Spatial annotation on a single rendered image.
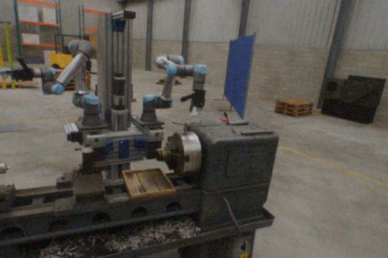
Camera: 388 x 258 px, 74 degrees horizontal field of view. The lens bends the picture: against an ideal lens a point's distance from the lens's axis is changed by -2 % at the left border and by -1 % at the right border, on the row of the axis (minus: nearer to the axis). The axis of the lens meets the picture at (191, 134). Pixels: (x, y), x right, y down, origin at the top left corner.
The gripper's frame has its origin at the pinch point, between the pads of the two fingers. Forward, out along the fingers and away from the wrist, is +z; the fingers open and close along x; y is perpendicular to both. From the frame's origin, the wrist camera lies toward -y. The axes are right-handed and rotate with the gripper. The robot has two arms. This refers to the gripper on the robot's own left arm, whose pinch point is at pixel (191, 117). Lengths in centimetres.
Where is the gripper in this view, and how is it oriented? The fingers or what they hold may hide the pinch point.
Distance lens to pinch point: 176.9
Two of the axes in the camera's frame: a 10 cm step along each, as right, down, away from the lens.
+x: 2.3, -3.3, 9.1
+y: 9.7, 1.9, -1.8
